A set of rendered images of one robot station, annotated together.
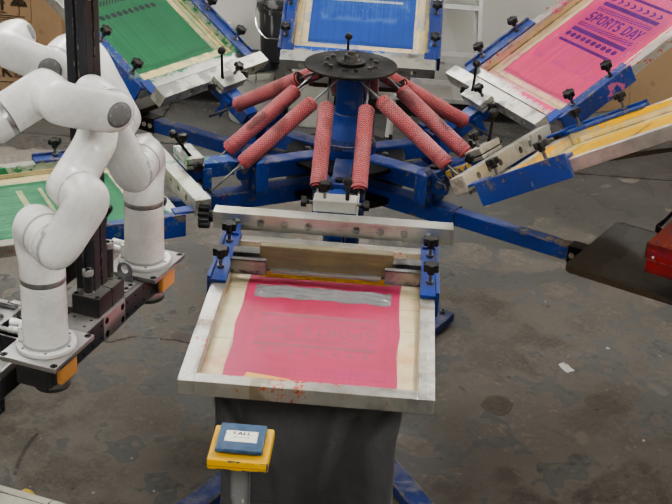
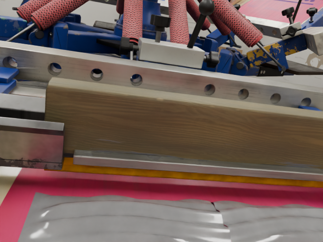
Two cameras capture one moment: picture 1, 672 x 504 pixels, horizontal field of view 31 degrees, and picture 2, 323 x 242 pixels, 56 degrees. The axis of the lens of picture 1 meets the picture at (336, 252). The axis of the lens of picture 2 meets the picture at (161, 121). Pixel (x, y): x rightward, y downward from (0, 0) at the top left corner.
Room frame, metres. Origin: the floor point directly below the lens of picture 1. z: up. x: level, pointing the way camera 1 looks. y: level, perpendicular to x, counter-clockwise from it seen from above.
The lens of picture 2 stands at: (2.66, 0.17, 1.14)
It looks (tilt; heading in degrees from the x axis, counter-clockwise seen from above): 21 degrees down; 344
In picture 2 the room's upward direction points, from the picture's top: 11 degrees clockwise
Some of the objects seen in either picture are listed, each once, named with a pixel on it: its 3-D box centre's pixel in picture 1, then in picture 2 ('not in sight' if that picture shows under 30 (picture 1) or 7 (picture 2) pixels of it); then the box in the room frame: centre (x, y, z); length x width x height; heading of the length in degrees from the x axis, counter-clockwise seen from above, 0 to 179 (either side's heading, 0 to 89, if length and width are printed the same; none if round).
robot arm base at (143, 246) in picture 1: (138, 230); not in sight; (2.66, 0.47, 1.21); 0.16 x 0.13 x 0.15; 72
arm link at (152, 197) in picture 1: (142, 172); not in sight; (2.65, 0.46, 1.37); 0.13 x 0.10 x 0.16; 175
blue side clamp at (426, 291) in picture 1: (428, 278); not in sight; (2.97, -0.26, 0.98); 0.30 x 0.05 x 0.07; 177
